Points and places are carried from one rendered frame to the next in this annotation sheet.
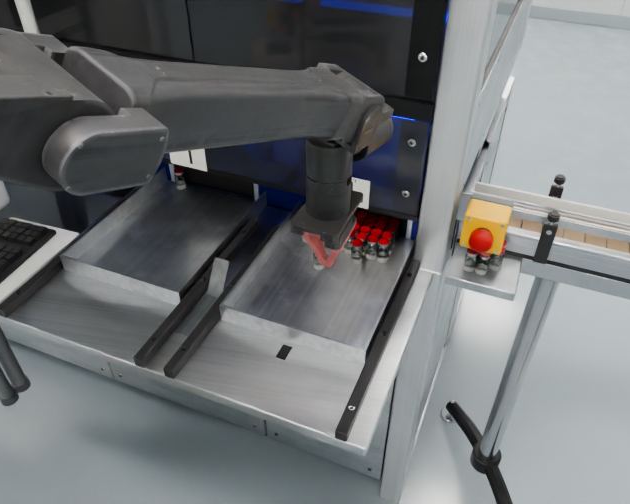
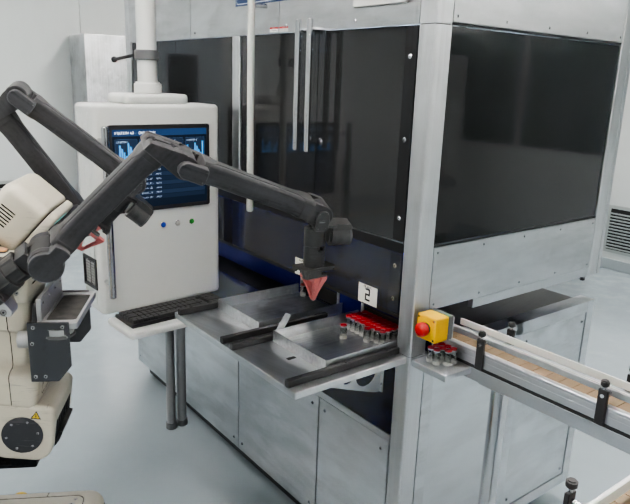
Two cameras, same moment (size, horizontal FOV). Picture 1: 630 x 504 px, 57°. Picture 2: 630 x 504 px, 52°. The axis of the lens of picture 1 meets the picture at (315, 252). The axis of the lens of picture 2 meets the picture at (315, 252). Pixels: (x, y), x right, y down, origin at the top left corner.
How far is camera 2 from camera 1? 118 cm
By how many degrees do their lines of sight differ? 36
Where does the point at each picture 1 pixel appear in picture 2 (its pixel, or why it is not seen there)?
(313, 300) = (325, 347)
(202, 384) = (242, 355)
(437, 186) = (406, 294)
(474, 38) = (417, 209)
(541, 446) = not seen: outside the picture
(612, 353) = not seen: outside the picture
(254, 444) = not seen: outside the picture
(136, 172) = (198, 180)
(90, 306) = (218, 321)
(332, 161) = (310, 236)
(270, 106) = (261, 188)
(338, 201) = (313, 257)
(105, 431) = (216, 480)
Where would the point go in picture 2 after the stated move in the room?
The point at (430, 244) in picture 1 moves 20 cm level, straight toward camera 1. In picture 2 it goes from (404, 335) to (359, 353)
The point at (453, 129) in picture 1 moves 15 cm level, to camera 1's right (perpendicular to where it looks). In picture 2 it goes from (411, 258) to (463, 267)
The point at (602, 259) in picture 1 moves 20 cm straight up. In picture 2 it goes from (511, 370) to (520, 299)
